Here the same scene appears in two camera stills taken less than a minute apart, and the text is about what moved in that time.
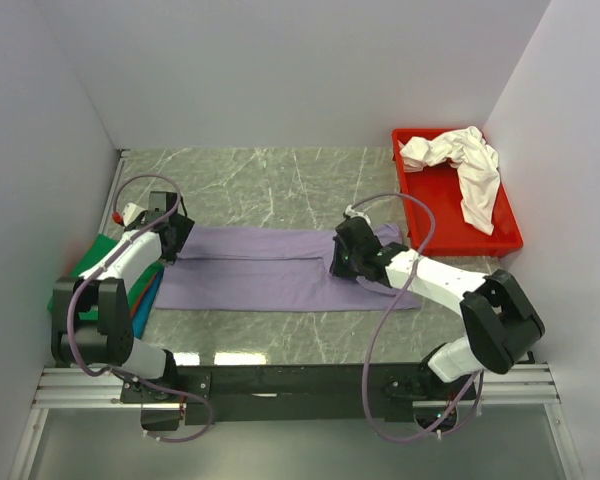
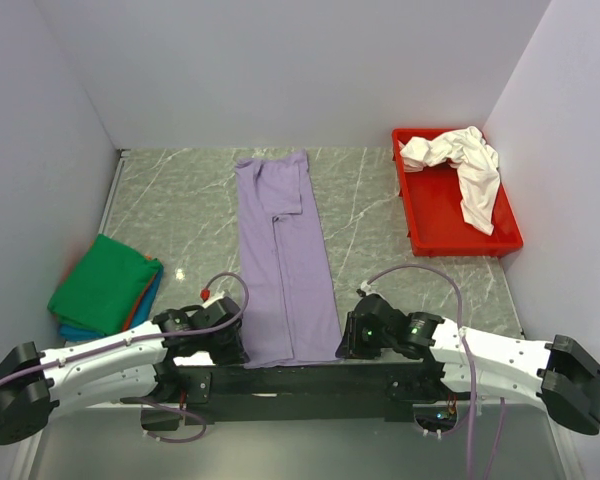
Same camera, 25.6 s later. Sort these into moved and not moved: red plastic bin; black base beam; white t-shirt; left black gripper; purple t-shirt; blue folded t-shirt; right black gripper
Moved: right black gripper; purple t-shirt; left black gripper
Not moved: blue folded t-shirt; white t-shirt; black base beam; red plastic bin
